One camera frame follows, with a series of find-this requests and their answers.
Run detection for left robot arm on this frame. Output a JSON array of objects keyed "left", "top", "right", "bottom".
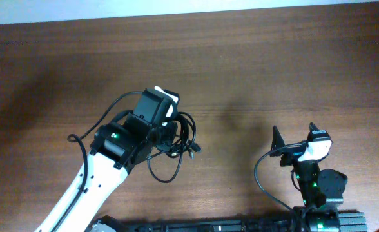
[{"left": 37, "top": 87, "right": 182, "bottom": 231}]

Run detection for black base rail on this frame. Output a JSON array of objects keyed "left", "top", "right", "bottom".
[{"left": 86, "top": 212, "right": 368, "bottom": 232}]

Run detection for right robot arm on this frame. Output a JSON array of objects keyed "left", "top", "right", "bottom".
[{"left": 271, "top": 123, "right": 347, "bottom": 231}]

